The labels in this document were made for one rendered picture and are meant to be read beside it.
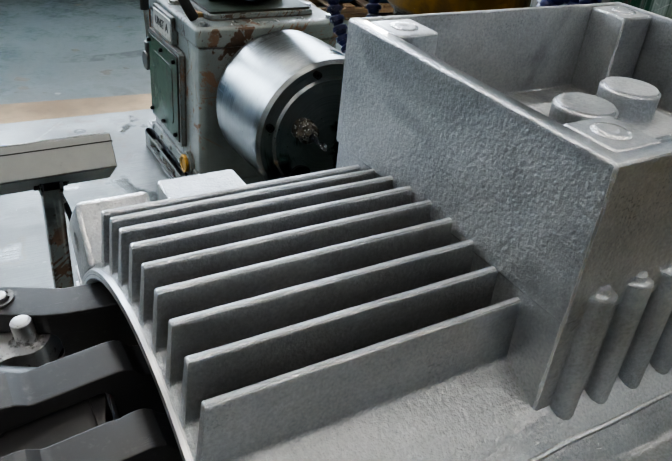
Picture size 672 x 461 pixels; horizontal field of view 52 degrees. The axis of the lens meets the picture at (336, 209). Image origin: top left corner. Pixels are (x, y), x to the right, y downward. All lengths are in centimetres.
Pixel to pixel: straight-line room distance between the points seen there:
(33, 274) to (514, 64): 106
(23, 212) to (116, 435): 125
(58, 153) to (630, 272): 88
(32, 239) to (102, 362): 115
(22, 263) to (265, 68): 52
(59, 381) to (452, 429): 9
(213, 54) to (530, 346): 111
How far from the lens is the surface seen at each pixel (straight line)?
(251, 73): 113
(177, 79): 133
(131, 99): 368
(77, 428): 18
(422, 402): 16
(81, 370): 18
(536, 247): 16
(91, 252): 21
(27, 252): 129
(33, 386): 18
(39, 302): 22
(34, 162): 99
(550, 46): 26
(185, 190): 25
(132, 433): 17
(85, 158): 99
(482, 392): 17
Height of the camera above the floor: 150
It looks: 30 degrees down
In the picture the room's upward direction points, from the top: 6 degrees clockwise
